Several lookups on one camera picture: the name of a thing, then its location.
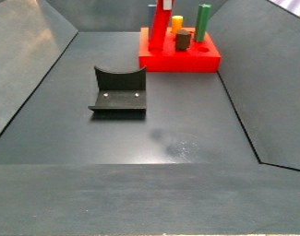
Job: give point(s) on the red foam shape board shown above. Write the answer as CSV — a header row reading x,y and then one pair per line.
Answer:
x,y
200,58

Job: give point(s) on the yellow orange cylinder peg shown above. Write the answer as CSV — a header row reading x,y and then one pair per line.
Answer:
x,y
176,23

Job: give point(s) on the green star peg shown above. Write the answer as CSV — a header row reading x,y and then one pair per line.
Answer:
x,y
203,19

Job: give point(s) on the red arch block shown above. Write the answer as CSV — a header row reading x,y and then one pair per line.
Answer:
x,y
159,27

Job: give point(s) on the blue rectangular block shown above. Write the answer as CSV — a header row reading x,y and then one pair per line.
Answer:
x,y
152,13

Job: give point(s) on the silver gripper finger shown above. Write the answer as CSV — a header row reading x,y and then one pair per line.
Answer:
x,y
167,4

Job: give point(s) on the brown rounded peg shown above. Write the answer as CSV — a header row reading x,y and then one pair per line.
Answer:
x,y
183,40

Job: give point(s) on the black curved holder bracket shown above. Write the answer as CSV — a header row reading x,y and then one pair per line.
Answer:
x,y
121,90

